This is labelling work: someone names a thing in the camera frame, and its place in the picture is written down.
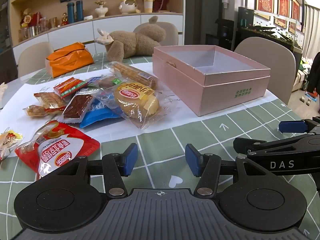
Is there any clear blue print packet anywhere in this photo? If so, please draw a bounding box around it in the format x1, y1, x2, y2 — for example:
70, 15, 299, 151
96, 87, 120, 110

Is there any dark cloth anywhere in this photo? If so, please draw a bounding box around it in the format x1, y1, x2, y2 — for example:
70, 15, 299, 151
306, 52, 320, 98

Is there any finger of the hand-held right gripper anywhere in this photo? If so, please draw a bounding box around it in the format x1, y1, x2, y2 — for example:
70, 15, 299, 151
233, 132, 320, 157
278, 116, 320, 134

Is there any brown snack green label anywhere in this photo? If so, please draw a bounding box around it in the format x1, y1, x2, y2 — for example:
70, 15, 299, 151
99, 76, 123, 89

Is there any white printed placemat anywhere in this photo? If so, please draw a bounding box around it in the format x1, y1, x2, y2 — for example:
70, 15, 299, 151
0, 62, 288, 160

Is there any dark brown square snack packet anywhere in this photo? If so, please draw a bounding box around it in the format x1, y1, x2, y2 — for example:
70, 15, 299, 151
62, 94, 93, 120

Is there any black water dispenser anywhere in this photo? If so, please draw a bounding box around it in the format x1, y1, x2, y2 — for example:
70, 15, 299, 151
206, 19, 237, 52

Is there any blue snack packet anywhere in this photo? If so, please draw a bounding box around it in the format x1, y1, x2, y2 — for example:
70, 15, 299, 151
80, 97, 124, 129

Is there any green checked tablecloth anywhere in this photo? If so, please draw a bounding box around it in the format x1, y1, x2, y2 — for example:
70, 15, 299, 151
0, 51, 320, 240

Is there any white flower vase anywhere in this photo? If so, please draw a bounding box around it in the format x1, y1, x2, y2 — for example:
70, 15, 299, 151
94, 0, 108, 18

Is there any yellow white snack packet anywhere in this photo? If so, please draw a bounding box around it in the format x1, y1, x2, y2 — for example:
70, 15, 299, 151
0, 127, 23, 161

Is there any yellow bread packet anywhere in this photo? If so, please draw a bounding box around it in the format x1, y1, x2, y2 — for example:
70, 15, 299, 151
114, 81, 170, 130

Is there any clear wafer stick packet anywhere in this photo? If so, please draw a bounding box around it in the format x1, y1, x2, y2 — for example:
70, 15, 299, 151
105, 61, 159, 90

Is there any large red snack packet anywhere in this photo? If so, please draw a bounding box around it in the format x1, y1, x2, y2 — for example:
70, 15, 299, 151
14, 120, 101, 180

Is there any red doll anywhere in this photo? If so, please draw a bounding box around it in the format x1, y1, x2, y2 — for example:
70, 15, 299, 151
20, 8, 40, 28

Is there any red green snack packet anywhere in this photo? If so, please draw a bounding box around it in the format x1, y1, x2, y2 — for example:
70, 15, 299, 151
53, 77, 88, 98

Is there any round cracker packet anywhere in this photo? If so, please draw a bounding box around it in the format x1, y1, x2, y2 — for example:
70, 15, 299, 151
34, 92, 67, 112

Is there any pink cardboard box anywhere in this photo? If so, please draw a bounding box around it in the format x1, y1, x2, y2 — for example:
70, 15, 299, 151
152, 45, 272, 117

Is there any white rabbit figure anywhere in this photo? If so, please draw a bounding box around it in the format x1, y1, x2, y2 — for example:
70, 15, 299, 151
118, 0, 141, 15

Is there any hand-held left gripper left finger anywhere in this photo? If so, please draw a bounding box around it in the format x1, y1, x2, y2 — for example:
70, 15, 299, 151
51, 143, 138, 197

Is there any orange paper bag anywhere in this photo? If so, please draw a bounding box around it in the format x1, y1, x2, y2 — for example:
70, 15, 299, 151
45, 42, 95, 78

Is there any dark red plush figure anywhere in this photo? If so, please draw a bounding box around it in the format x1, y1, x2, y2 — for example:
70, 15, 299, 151
151, 0, 170, 13

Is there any white wooden shelf cabinet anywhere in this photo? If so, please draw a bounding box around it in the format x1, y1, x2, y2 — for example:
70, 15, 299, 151
7, 0, 185, 63

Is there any blue thermos bottle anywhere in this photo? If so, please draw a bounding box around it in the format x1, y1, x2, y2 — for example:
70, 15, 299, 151
76, 0, 84, 22
67, 2, 75, 23

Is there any red framed wall picture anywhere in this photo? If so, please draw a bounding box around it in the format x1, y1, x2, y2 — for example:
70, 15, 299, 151
257, 0, 273, 20
290, 0, 300, 33
274, 0, 290, 29

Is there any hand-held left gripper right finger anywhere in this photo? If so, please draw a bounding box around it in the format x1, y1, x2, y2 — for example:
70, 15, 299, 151
185, 144, 274, 197

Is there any beige scalloped fabric cover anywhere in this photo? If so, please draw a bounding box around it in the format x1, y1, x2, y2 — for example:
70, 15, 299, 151
0, 82, 8, 110

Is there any brown plush toy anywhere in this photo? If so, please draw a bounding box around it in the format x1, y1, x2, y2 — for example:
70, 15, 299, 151
94, 16, 167, 62

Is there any glass fish tank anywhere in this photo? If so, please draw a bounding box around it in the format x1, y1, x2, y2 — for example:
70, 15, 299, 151
237, 0, 305, 53

